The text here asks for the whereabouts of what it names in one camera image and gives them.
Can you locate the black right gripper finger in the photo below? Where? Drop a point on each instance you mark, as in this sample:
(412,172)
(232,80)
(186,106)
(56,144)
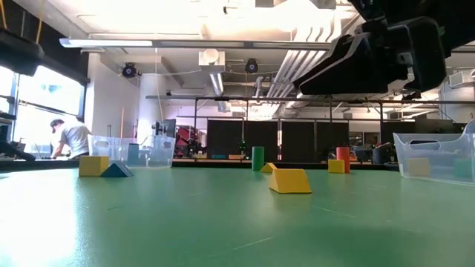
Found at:
(343,41)
(352,74)

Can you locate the red cylinder block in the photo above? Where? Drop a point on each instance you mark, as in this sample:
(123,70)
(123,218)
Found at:
(344,153)

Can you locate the small yellow cube block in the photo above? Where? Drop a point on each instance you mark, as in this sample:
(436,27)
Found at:
(335,167)

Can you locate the yellow trapezoid block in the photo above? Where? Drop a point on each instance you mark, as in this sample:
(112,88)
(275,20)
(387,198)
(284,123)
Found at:
(290,182)

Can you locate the green cylinder block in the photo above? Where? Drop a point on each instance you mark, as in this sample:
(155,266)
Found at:
(258,158)

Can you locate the blue triangular prism block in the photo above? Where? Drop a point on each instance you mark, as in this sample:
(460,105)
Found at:
(118,172)

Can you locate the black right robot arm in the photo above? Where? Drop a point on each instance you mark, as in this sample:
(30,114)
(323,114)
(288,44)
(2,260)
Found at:
(426,11)

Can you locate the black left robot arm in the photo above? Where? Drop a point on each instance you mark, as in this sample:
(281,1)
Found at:
(18,52)

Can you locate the black partition panel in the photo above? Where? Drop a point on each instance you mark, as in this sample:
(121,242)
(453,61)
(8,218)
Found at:
(222,137)
(300,141)

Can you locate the black office chair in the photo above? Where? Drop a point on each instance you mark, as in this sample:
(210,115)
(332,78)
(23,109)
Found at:
(382,154)

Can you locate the black round ceiling fixture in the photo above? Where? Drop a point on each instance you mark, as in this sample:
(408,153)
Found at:
(251,66)
(129,70)

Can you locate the black overhead metal rack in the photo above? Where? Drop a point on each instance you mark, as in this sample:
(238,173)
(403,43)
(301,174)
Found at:
(259,99)

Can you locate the clear plastic bin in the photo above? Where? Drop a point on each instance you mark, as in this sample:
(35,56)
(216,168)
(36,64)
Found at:
(441,150)
(111,155)

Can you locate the white ceiling box unit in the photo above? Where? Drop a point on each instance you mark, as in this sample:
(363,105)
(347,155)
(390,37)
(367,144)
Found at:
(211,61)

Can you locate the red office chair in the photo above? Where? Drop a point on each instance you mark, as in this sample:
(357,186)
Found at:
(185,139)

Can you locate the black desk monitor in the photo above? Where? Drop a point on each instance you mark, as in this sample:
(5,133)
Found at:
(170,128)

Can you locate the white round column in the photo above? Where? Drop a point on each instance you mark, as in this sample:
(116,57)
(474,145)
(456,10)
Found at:
(150,111)

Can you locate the green table mat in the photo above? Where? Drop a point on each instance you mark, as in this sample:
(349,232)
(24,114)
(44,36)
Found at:
(185,230)

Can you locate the blue cylinder block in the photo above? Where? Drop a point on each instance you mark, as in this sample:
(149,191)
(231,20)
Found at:
(133,154)

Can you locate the person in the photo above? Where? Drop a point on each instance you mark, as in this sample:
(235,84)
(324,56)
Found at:
(74,137)

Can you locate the large bright window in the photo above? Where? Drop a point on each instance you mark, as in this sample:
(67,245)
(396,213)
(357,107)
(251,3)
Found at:
(48,111)

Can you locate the large silver ceiling duct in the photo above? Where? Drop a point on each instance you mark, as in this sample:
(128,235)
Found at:
(300,105)

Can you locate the black angled bracket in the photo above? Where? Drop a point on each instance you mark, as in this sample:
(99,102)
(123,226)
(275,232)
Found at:
(11,152)

